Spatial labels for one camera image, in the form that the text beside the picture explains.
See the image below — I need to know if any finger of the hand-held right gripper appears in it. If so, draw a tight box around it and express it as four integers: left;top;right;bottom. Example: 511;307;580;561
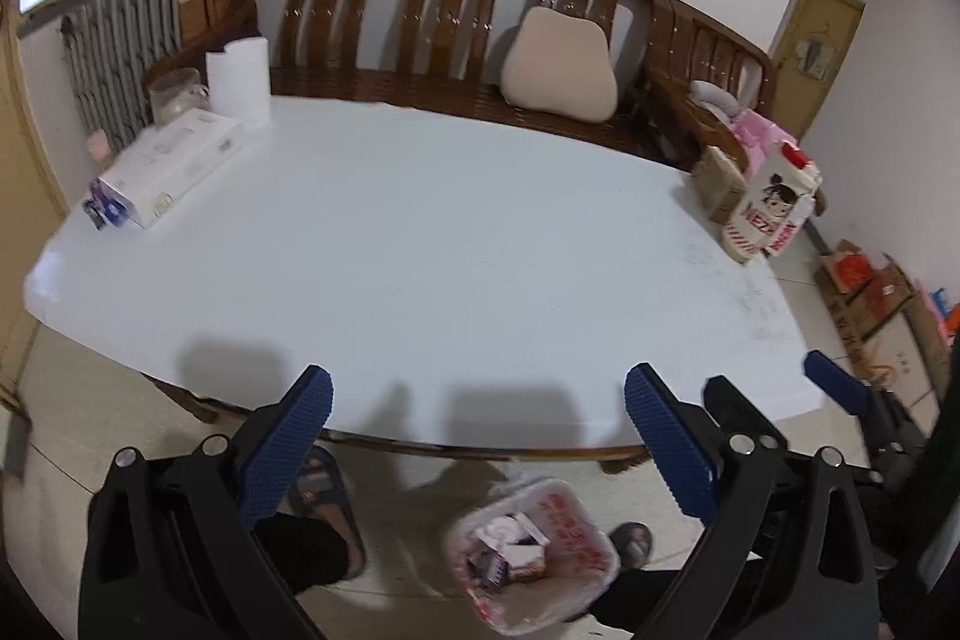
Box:
804;350;928;461
703;375;790;455

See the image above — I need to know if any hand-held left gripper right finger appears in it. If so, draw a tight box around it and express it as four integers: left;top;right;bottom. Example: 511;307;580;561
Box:
622;362;880;640

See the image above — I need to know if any person's slipper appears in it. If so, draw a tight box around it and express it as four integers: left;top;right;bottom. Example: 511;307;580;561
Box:
289;445;368;581
607;521;653;570

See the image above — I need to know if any white paper towel roll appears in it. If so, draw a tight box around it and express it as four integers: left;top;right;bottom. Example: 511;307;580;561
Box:
206;38;272;131

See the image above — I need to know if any long white box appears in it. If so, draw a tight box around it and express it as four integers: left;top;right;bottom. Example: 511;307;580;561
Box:
96;110;245;230

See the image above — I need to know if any beige cushion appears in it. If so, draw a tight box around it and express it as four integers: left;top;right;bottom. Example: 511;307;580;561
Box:
500;6;620;124

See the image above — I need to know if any glass jar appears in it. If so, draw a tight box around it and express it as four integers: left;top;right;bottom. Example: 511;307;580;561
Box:
148;68;211;125

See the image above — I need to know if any wooden armchair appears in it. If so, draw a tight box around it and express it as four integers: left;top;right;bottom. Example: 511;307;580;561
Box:
645;0;826;217

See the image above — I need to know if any brown cardboard box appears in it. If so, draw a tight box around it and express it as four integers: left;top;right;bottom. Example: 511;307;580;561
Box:
829;276;938;386

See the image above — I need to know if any yellow door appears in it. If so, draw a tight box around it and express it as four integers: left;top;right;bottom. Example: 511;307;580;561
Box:
769;0;867;142

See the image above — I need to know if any person's leg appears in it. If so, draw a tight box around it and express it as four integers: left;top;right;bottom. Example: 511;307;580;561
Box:
589;565;680;640
255;512;350;600

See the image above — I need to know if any grey radiator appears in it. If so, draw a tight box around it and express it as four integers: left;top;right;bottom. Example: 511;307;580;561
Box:
61;0;181;150

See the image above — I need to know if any person's left leg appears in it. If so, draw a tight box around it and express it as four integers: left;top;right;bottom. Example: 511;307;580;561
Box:
255;512;350;600

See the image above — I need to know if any blue orange toy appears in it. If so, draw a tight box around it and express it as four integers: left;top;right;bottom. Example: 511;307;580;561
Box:
928;286;960;337

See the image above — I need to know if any small blue black object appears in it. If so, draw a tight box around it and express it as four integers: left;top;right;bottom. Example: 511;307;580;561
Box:
82;179;132;232

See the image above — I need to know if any open cardboard box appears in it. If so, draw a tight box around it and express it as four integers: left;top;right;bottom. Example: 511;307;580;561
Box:
816;239;905;311

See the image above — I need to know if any white red-print plastic bag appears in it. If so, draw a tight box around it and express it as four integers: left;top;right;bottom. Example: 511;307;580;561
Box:
442;471;622;637

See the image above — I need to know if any pink plastic bag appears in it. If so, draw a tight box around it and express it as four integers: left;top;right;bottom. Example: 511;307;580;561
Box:
724;111;796;169

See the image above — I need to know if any pale cardboard box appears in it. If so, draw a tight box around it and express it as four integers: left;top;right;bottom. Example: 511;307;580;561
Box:
874;310;950;420

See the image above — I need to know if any person's left slipper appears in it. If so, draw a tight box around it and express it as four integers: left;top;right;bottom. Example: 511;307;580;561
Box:
289;445;368;581

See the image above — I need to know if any person's right slipper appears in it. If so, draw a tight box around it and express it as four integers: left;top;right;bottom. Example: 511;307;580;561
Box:
607;521;653;570

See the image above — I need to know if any red plastic bag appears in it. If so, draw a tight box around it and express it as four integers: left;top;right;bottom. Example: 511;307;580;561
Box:
836;254;878;292

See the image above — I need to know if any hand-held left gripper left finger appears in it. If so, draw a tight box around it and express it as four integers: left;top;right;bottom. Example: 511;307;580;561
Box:
77;364;335;640

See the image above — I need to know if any grey pillow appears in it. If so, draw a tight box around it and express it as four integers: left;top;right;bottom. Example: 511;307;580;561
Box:
688;80;740;116

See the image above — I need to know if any cartoon print tumbler cup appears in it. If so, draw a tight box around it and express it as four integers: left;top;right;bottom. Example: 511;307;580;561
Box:
721;139;818;266

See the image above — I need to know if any person's right leg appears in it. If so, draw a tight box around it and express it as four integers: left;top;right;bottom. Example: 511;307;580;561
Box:
589;565;680;640

